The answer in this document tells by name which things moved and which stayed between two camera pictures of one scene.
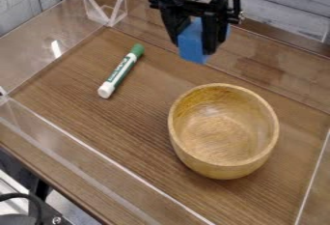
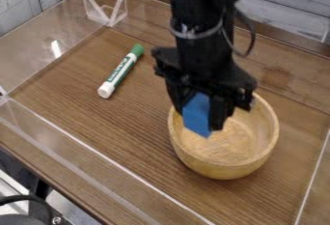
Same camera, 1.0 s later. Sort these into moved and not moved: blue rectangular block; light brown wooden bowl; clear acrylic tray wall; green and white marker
Moved: blue rectangular block
Not moved: green and white marker; light brown wooden bowl; clear acrylic tray wall
